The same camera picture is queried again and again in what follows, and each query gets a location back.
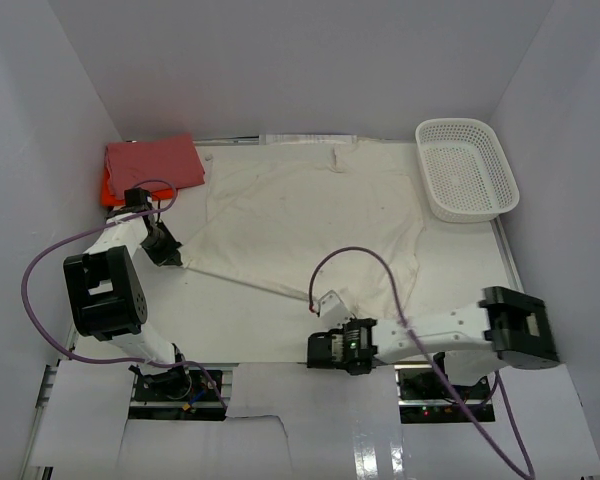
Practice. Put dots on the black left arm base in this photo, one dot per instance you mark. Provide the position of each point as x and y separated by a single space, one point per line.
195 401

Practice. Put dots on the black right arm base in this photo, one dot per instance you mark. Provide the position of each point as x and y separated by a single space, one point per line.
423 400

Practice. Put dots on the white t shirt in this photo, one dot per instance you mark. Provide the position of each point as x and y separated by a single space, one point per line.
304 225

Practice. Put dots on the folded orange t shirt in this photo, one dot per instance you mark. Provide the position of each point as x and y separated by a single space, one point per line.
108 199

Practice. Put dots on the papers at table back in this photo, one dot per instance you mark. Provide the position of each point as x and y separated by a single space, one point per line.
306 139

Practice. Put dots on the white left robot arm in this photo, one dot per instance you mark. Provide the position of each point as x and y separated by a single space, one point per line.
105 293

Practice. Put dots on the folded red t shirt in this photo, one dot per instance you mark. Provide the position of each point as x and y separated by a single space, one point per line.
158 163

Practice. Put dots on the white perforated plastic basket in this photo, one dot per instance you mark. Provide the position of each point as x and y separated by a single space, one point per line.
466 175

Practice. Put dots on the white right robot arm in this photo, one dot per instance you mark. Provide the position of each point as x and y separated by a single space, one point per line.
506 328

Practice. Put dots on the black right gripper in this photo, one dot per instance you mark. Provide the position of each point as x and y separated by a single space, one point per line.
340 330

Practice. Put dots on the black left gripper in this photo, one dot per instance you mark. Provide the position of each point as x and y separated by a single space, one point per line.
170 254

